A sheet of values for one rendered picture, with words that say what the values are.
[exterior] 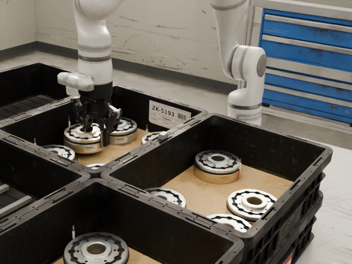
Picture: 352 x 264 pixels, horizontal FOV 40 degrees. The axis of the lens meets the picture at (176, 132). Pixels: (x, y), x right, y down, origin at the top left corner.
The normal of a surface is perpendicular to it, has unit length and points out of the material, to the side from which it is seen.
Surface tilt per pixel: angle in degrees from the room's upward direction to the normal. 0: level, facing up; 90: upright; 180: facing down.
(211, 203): 0
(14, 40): 90
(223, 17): 120
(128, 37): 90
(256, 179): 0
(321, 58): 90
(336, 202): 0
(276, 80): 90
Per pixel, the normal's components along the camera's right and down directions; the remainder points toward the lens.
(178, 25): -0.48, 0.34
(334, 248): 0.06, -0.91
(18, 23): 0.87, 0.25
